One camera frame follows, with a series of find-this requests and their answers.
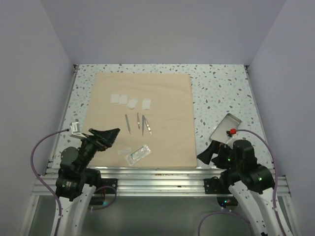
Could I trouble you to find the steel straight forceps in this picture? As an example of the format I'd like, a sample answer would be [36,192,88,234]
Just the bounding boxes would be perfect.
[144,117,152,135]

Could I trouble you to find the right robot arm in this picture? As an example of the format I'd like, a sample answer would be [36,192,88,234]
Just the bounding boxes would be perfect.
[197,140,292,236]

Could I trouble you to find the aluminium frame rail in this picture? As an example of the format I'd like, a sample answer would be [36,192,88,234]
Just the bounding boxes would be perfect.
[31,166,291,197]

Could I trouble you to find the beige cloth mat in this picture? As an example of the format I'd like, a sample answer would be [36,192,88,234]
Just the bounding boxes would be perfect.
[84,72,197,168]

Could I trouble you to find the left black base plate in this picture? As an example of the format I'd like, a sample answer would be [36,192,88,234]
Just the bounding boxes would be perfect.
[94,178,118,195]

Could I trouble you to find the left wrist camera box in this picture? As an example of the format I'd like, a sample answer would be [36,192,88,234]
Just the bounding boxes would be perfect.
[69,122,86,139]

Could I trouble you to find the metal instrument tray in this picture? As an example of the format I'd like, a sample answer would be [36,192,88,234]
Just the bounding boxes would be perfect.
[210,113,242,144]

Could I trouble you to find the small clear sachet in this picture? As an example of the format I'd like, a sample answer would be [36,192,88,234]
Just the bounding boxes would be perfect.
[118,147,131,155]

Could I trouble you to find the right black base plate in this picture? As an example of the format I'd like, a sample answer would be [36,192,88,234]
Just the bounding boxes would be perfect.
[203,177,230,195]

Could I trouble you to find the white gauze pad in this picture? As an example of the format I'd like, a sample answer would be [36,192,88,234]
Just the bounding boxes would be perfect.
[127,98,138,109]
[110,94,120,103]
[142,98,151,110]
[118,94,128,104]

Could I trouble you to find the steel angled tweezers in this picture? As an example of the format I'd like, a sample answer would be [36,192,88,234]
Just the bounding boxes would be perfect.
[137,113,140,129]

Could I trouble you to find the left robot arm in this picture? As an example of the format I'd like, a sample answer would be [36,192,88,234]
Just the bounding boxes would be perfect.
[30,122,120,236]

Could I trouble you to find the green suture packet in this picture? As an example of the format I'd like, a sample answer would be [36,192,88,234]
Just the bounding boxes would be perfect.
[125,145,152,166]

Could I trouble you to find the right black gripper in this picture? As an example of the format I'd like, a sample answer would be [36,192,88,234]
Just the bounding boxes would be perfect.
[197,139,243,171]

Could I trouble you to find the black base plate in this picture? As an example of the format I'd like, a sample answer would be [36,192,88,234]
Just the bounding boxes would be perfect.
[203,177,230,195]
[94,178,118,195]

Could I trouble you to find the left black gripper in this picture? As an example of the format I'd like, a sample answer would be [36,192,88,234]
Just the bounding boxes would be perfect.
[77,127,119,173]

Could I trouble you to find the red cable connector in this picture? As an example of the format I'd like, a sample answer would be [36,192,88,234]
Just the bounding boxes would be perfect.
[226,128,237,137]

